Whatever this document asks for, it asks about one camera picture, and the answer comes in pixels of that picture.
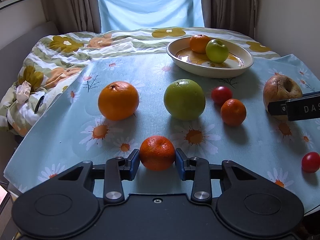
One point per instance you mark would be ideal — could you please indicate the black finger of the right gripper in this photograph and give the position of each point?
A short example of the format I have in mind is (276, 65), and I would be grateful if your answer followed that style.
(277, 108)

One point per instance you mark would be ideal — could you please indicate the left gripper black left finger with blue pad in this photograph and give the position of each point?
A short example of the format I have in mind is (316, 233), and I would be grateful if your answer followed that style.
(116, 170)

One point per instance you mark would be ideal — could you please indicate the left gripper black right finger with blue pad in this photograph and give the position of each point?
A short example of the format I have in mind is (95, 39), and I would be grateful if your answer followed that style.
(195, 169)

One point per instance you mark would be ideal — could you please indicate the brown wrinkled apple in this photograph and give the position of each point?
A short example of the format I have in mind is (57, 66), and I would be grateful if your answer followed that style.
(280, 87)

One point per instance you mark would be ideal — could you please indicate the small orange mandarin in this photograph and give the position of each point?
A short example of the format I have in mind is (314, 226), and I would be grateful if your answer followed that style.
(157, 153)

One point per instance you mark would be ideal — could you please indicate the red cherry tomato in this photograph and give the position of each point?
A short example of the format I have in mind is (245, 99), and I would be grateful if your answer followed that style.
(221, 94)

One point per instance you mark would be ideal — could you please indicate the red tomato near edge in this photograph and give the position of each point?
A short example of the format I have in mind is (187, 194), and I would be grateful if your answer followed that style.
(311, 162)

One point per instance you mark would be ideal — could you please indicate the large orange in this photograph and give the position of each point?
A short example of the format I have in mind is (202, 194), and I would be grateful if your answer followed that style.
(118, 100)

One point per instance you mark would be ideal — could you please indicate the large green apple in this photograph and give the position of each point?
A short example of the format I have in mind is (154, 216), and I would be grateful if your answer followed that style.
(184, 99)

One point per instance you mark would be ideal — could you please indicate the light blue daisy tablecloth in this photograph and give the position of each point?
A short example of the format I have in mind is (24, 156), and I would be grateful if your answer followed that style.
(73, 130)

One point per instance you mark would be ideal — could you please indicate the small green apple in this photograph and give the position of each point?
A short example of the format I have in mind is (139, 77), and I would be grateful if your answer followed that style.
(217, 51)

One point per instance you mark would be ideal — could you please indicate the black remote on bed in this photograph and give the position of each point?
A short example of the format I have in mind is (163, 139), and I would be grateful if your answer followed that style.
(39, 103)

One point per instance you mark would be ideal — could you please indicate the orange in bowl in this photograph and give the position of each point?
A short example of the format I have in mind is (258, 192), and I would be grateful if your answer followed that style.
(198, 43)

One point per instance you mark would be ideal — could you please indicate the cream yellow ceramic bowl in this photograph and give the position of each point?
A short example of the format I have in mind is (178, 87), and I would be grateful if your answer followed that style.
(239, 60)

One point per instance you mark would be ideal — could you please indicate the right brown curtain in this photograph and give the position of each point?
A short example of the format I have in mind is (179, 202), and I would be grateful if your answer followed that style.
(235, 15)

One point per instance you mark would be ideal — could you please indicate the brown curtain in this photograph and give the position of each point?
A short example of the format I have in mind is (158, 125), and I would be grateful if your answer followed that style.
(235, 15)
(73, 15)

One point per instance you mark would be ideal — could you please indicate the floral striped duvet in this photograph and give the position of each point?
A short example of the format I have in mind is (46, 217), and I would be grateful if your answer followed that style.
(55, 61)

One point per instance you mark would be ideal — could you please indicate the grey headboard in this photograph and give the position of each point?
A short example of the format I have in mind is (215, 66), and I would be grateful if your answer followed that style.
(13, 54)

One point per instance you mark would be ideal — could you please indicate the light blue window cloth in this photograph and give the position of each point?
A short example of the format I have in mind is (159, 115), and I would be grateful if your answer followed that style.
(138, 14)

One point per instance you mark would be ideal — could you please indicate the left brown curtain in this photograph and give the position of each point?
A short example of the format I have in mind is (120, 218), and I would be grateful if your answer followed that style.
(73, 15)

